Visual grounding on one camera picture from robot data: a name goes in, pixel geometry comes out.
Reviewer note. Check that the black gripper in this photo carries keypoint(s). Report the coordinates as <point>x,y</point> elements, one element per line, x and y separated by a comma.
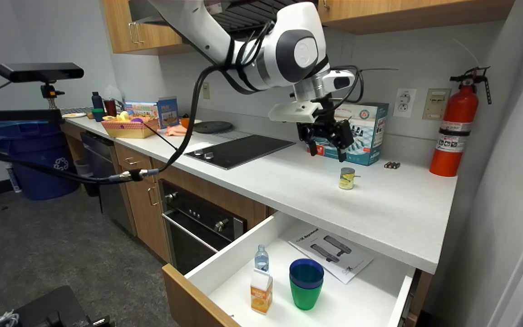
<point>331,130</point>

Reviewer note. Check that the small yellow jar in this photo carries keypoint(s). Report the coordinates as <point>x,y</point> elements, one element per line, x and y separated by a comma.
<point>348,181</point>

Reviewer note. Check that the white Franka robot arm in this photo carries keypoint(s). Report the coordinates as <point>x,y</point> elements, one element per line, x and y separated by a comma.
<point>299,52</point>

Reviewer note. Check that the small dark object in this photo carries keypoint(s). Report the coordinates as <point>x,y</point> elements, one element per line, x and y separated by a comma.
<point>393,165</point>

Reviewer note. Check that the white drawer with wooden front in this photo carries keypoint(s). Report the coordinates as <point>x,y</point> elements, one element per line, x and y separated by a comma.
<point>359,303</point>

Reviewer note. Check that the small wooden drawer front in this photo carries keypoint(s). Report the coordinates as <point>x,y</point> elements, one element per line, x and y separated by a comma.
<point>130,159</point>

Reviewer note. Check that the teal cookware set box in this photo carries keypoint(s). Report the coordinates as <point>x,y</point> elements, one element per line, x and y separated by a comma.
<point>370,130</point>

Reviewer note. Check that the black induction cooktop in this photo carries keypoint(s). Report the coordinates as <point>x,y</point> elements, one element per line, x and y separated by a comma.
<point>237,152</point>

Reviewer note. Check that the printed paper sheet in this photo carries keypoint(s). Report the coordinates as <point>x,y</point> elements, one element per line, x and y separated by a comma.
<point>335,252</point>

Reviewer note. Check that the black round pan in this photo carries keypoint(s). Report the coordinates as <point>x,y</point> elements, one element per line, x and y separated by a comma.
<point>215,128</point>

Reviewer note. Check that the small clear bottle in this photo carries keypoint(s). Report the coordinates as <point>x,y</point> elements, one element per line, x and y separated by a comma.
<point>262,261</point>

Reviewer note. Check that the red fire extinguisher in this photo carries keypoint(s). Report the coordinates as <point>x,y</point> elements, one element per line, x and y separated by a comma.
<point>459,121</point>

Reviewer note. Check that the blue and green stacked cups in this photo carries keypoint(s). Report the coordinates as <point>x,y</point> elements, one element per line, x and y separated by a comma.
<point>306,285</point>

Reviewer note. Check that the small backsplash outlet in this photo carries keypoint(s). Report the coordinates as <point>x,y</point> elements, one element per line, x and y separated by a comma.
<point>206,92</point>

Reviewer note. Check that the orange cup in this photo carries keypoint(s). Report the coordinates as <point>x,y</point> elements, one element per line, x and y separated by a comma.
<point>188,125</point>

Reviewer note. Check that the black built-in oven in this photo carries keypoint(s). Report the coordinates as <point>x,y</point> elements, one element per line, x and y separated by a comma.
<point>199,228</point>

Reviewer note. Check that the orange liquid bottle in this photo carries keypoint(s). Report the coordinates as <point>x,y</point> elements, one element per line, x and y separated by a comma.
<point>262,297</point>

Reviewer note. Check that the wooden upper cabinet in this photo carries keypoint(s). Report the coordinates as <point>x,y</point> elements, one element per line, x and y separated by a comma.
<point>141,28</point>
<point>408,12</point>

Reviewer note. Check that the steel range hood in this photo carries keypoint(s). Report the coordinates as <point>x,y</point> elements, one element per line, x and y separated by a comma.
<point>244,12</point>

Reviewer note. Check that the blue upright box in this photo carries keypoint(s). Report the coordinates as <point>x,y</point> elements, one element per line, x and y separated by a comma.
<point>168,114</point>

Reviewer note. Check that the colourful snack box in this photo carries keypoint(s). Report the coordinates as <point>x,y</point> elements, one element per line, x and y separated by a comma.
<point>143,110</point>

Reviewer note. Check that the wooden cabinet door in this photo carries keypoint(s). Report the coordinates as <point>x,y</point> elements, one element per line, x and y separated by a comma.
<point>146,212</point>

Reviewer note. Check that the wooden tray with food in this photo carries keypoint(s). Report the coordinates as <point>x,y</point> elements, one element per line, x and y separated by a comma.
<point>126,128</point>

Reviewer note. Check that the dark red can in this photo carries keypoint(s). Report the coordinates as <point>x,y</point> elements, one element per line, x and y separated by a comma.
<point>112,108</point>

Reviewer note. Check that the steel dishwasher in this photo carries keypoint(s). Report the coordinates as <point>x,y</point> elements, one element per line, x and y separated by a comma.
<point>108,194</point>

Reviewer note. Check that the blue water bottle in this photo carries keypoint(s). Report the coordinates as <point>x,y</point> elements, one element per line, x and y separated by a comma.
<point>97,107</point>

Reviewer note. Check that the blue recycling bin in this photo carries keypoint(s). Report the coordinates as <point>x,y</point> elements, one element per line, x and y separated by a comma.
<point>37,139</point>

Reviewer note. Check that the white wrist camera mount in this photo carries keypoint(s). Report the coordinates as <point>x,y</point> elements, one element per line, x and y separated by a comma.
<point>292,112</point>

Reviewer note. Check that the white wall outlet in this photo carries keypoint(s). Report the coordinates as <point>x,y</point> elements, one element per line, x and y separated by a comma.
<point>406,103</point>

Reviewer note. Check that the beige wall switch plate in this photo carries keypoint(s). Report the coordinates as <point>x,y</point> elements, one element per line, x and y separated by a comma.
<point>437,105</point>

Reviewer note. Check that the black stereo camera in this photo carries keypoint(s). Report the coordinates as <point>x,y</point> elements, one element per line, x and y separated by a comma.
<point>41,72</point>

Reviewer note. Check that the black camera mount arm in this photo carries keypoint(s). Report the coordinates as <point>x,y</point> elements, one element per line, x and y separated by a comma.
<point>14,116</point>

